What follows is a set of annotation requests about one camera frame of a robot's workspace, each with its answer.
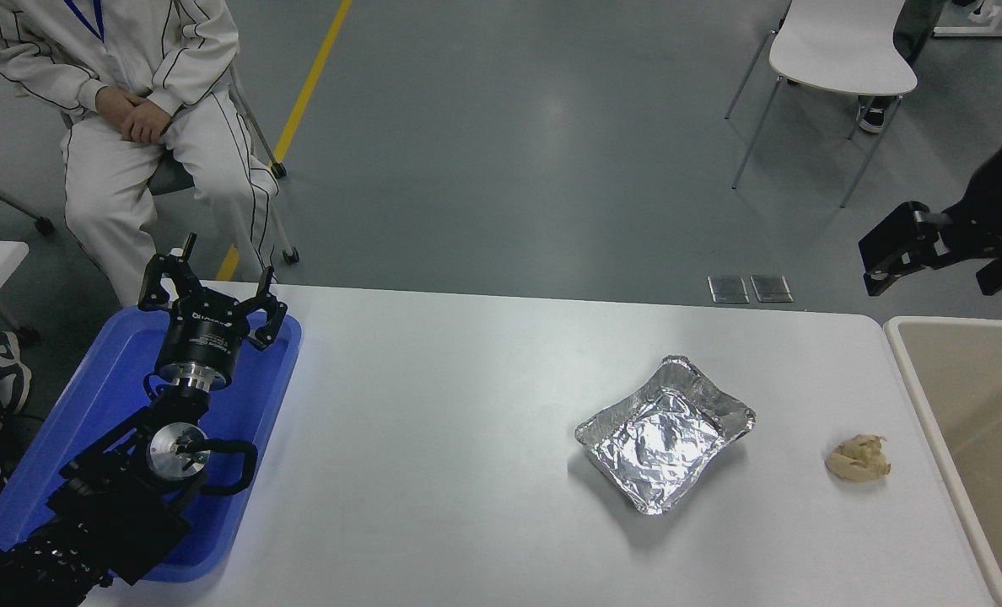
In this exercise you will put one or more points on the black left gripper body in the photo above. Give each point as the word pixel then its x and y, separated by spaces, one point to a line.
pixel 202 341

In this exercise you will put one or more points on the square foil tray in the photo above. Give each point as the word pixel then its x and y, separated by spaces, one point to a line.
pixel 661 447

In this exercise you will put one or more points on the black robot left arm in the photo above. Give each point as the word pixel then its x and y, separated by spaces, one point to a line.
pixel 113 506

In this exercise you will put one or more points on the metal floor plate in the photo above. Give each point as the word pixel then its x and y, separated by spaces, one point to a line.
pixel 728 289
pixel 772 288

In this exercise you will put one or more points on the person's left hand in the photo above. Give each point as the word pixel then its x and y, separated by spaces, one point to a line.
pixel 151 126

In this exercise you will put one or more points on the person's right hand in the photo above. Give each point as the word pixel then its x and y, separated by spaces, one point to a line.
pixel 115 105

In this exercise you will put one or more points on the person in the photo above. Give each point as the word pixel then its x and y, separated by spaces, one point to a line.
pixel 876 118
pixel 113 194

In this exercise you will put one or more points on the grey wheeled chair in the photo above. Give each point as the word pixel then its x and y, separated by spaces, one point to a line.
pixel 172 173

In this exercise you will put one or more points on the blue plastic tray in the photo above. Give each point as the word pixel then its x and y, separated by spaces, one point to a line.
pixel 88 405

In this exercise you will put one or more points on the white chair with metal legs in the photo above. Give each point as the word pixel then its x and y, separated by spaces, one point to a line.
pixel 838 42

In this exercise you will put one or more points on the large pale bin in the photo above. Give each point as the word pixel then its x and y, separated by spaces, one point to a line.
pixel 973 405

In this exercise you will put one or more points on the white metal stand base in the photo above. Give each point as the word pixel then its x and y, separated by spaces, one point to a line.
pixel 990 32

